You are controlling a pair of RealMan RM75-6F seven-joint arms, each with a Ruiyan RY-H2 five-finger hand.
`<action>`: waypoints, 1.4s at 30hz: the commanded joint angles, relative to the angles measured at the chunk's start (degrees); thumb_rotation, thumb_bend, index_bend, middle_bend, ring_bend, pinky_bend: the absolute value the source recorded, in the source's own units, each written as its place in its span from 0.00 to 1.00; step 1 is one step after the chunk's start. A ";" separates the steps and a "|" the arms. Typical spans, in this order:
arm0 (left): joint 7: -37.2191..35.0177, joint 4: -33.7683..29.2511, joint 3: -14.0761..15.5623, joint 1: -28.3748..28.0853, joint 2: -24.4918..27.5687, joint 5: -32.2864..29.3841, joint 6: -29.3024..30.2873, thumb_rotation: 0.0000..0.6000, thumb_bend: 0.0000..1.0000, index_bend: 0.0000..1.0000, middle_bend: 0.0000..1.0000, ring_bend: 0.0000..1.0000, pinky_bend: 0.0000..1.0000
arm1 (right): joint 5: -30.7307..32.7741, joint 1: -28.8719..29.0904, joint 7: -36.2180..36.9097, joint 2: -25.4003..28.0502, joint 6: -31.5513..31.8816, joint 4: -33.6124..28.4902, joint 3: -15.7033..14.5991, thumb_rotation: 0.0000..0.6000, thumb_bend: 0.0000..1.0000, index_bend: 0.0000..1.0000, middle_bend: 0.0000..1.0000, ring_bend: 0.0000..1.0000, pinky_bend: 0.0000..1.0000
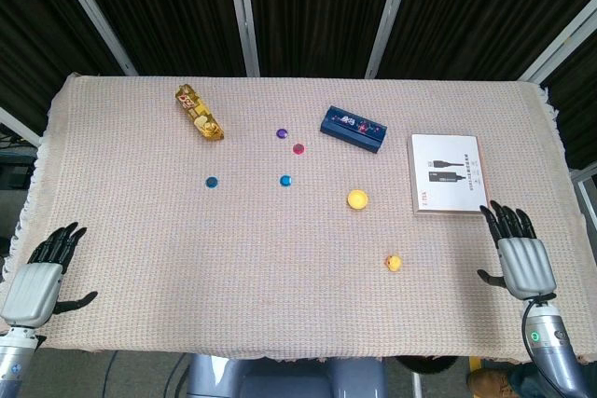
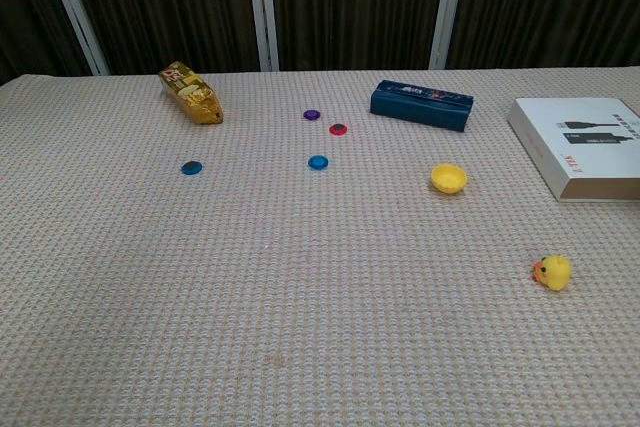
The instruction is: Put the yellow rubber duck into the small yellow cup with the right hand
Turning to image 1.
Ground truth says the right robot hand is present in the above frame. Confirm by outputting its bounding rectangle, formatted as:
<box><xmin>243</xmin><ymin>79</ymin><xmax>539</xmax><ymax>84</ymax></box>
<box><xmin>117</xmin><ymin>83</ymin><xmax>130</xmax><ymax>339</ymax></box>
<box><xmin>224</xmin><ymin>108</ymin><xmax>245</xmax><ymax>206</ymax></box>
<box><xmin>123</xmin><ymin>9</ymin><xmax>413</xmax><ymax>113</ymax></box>
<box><xmin>476</xmin><ymin>200</ymin><xmax>559</xmax><ymax>301</ymax></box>

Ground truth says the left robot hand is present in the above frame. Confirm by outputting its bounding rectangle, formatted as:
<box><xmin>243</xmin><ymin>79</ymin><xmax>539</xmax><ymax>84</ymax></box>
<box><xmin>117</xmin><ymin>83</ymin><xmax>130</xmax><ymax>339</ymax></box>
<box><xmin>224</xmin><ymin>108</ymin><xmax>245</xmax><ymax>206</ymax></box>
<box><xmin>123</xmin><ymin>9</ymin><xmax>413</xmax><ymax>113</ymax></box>
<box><xmin>0</xmin><ymin>222</ymin><xmax>99</xmax><ymax>327</ymax></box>

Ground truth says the yellow round lid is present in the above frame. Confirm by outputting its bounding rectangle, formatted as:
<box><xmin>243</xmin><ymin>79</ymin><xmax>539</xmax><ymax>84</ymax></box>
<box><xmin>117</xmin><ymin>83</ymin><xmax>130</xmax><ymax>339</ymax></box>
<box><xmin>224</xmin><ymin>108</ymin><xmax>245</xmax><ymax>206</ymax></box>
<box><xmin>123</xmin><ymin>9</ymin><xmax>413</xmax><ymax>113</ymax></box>
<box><xmin>346</xmin><ymin>188</ymin><xmax>369</xmax><ymax>211</ymax></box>

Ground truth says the brown shoe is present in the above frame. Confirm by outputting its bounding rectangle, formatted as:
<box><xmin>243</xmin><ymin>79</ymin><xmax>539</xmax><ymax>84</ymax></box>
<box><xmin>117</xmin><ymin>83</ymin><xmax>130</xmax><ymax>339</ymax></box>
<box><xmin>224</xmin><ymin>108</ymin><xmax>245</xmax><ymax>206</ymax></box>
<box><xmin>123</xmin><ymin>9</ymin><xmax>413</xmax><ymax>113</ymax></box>
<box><xmin>466</xmin><ymin>367</ymin><xmax>515</xmax><ymax>398</ymax></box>

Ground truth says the dark blue printed box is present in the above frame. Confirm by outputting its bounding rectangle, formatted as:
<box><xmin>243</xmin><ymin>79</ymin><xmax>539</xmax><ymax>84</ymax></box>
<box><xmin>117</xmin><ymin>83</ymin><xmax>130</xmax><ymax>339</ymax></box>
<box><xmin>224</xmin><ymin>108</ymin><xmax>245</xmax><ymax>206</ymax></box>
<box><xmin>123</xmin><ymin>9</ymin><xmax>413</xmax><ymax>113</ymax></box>
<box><xmin>319</xmin><ymin>104</ymin><xmax>388</xmax><ymax>154</ymax></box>

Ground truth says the gold snack packet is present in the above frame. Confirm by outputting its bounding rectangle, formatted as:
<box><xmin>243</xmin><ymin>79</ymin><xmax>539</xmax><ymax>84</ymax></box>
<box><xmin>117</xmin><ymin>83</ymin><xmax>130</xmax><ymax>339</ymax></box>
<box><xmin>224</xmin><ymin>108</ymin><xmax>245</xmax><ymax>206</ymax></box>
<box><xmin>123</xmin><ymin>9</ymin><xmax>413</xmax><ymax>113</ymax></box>
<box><xmin>174</xmin><ymin>84</ymin><xmax>226</xmax><ymax>142</ymax></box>

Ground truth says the beige woven tablecloth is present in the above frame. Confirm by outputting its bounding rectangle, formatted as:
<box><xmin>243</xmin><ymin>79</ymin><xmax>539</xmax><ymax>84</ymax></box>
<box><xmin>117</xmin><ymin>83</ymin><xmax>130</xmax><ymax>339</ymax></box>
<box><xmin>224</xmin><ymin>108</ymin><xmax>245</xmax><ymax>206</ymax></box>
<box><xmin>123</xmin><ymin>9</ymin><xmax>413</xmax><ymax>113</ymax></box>
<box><xmin>0</xmin><ymin>72</ymin><xmax>591</xmax><ymax>364</ymax></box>

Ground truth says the grey-blue robot torso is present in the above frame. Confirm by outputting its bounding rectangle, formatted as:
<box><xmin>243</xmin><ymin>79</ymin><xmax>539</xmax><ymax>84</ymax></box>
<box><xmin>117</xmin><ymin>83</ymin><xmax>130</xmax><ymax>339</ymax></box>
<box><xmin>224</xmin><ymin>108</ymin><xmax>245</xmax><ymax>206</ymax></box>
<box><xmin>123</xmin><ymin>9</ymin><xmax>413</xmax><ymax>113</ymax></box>
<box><xmin>185</xmin><ymin>352</ymin><xmax>389</xmax><ymax>398</ymax></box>

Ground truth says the black curtain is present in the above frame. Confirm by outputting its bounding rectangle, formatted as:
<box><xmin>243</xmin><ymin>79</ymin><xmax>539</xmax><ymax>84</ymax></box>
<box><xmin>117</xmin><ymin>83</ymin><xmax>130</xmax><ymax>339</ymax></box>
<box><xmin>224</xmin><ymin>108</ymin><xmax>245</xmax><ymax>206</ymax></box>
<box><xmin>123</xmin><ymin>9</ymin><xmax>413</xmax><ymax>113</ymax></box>
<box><xmin>0</xmin><ymin>0</ymin><xmax>597</xmax><ymax>171</ymax></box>

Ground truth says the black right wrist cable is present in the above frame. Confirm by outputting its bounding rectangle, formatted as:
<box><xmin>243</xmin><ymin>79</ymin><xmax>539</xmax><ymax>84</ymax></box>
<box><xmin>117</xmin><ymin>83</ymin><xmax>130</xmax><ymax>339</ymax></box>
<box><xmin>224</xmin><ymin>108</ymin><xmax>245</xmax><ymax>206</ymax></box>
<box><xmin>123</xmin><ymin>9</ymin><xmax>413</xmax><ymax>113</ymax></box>
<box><xmin>521</xmin><ymin>292</ymin><xmax>559</xmax><ymax>371</ymax></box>

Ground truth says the white cable adapter box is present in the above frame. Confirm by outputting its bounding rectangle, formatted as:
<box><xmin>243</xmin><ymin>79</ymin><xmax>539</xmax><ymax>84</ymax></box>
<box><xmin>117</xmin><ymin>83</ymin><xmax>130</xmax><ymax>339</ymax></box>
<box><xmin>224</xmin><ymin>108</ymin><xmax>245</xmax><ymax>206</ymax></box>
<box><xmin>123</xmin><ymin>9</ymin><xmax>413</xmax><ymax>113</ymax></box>
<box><xmin>407</xmin><ymin>133</ymin><xmax>491</xmax><ymax>217</ymax></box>

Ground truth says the grey metal frame post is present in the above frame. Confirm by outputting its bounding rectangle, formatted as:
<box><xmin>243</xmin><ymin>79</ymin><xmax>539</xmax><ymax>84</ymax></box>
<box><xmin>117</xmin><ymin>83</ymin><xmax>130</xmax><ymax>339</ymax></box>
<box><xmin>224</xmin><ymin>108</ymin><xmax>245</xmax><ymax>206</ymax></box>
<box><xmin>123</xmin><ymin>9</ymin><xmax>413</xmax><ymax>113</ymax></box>
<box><xmin>0</xmin><ymin>105</ymin><xmax>42</xmax><ymax>148</ymax></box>
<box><xmin>364</xmin><ymin>0</ymin><xmax>419</xmax><ymax>80</ymax></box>
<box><xmin>517</xmin><ymin>0</ymin><xmax>597</xmax><ymax>85</ymax></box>
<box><xmin>224</xmin><ymin>0</ymin><xmax>261</xmax><ymax>77</ymax></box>
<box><xmin>45</xmin><ymin>0</ymin><xmax>139</xmax><ymax>77</ymax></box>

